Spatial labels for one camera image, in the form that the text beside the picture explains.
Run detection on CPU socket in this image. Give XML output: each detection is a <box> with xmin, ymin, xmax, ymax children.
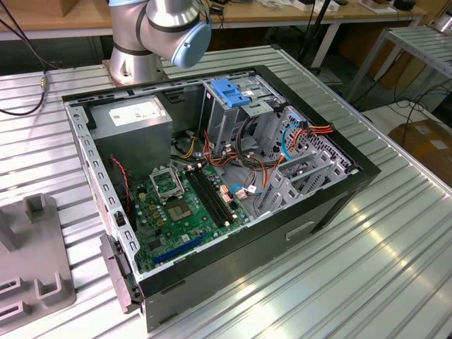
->
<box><xmin>148</xmin><ymin>165</ymin><xmax>187</xmax><ymax>205</ymax></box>

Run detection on black wire bundle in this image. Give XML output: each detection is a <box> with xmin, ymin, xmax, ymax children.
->
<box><xmin>237</xmin><ymin>115</ymin><xmax>271</xmax><ymax>172</ymax></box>

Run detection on grey metal drive cage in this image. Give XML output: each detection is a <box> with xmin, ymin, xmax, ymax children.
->
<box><xmin>198</xmin><ymin>72</ymin><xmax>287</xmax><ymax>158</ymax></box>

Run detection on black cable with metal plug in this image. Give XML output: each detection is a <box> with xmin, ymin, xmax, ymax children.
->
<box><xmin>0</xmin><ymin>17</ymin><xmax>64</xmax><ymax>117</ymax></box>

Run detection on silver square chipset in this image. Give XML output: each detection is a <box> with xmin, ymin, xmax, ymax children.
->
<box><xmin>166</xmin><ymin>200</ymin><xmax>194</xmax><ymax>222</ymax></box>

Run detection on blue SATA wire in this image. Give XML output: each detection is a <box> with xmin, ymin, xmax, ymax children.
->
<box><xmin>282</xmin><ymin>121</ymin><xmax>309</xmax><ymax>162</ymax></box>

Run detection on blue plastic drive latch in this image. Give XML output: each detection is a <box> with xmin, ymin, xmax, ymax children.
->
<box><xmin>210</xmin><ymin>78</ymin><xmax>252</xmax><ymax>109</ymax></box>

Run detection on coloured wire bundle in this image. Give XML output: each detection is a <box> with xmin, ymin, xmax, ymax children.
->
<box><xmin>203</xmin><ymin>129</ymin><xmax>285</xmax><ymax>194</ymax></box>

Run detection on light blue flat wire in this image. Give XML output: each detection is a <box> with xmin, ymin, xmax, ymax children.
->
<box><xmin>228</xmin><ymin>183</ymin><xmax>265</xmax><ymax>198</ymax></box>

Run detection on small white box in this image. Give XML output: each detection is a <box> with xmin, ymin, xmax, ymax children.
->
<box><xmin>295</xmin><ymin>0</ymin><xmax>342</xmax><ymax>11</ymax></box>

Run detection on red yellow orange power wire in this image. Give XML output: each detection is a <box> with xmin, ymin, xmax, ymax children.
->
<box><xmin>280</xmin><ymin>123</ymin><xmax>335</xmax><ymax>165</ymax></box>

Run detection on black RAM slot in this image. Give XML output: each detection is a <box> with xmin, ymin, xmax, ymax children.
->
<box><xmin>186</xmin><ymin>169</ymin><xmax>222</xmax><ymax>229</ymax></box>
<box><xmin>191</xmin><ymin>168</ymin><xmax>226</xmax><ymax>227</ymax></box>
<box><xmin>196</xmin><ymin>167</ymin><xmax>231</xmax><ymax>226</ymax></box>
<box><xmin>201</xmin><ymin>166</ymin><xmax>237</xmax><ymax>225</ymax></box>

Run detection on large brown cardboard box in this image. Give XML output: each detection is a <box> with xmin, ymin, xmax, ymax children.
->
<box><xmin>387</xmin><ymin>118</ymin><xmax>452</xmax><ymax>177</ymax></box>

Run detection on metal slat side table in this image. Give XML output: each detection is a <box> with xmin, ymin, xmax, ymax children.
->
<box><xmin>347</xmin><ymin>26</ymin><xmax>452</xmax><ymax>104</ymax></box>

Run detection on white low table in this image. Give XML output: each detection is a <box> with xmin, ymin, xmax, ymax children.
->
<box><xmin>362</xmin><ymin>100</ymin><xmax>452</xmax><ymax>142</ymax></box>

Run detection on perforated metal disk bay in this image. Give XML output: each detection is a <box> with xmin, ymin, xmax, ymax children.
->
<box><xmin>252</xmin><ymin>105</ymin><xmax>362</xmax><ymax>219</ymax></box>

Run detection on wooden desk with white legs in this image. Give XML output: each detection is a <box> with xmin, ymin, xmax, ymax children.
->
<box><xmin>0</xmin><ymin>0</ymin><xmax>428</xmax><ymax>70</ymax></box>

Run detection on green motherboard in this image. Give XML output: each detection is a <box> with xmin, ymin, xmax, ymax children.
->
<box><xmin>129</xmin><ymin>160</ymin><xmax>254</xmax><ymax>275</ymax></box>

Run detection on yellow black power wire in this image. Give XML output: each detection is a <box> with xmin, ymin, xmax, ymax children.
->
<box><xmin>179</xmin><ymin>136</ymin><xmax>198</xmax><ymax>159</ymax></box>

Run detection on black open PC case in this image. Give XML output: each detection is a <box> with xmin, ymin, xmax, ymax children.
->
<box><xmin>61</xmin><ymin>64</ymin><xmax>382</xmax><ymax>333</ymax></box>

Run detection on black tripod stand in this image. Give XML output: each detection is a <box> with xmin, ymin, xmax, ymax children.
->
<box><xmin>298</xmin><ymin>0</ymin><xmax>335</xmax><ymax>76</ymax></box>

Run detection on black case fan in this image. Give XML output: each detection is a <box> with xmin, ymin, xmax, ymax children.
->
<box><xmin>105</xmin><ymin>154</ymin><xmax>138</xmax><ymax>232</ymax></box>

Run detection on blue expansion slot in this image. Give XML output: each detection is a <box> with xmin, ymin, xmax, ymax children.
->
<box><xmin>151</xmin><ymin>231</ymin><xmax>209</xmax><ymax>268</ymax></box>

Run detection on grey parts rack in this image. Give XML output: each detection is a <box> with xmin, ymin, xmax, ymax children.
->
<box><xmin>0</xmin><ymin>192</ymin><xmax>78</xmax><ymax>328</ymax></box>

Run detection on grey power supply unit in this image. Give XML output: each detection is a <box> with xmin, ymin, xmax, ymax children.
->
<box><xmin>86</xmin><ymin>95</ymin><xmax>174</xmax><ymax>177</ymax></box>

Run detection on grey plastic case latch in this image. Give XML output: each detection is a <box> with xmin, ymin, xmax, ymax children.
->
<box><xmin>99</xmin><ymin>232</ymin><xmax>143</xmax><ymax>315</ymax></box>

